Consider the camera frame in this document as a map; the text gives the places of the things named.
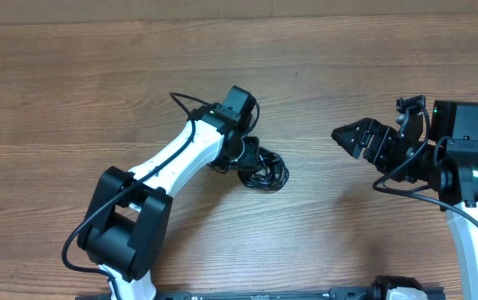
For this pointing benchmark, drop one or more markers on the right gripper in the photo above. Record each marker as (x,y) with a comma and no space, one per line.
(383,138)

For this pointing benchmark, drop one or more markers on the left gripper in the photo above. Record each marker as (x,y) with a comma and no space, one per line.
(252,159)

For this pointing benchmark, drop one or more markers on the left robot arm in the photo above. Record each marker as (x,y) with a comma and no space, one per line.
(126,221)

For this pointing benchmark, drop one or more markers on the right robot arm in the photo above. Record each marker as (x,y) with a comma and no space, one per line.
(431,157)

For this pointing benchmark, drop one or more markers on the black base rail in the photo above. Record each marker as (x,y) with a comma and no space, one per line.
(382,288)

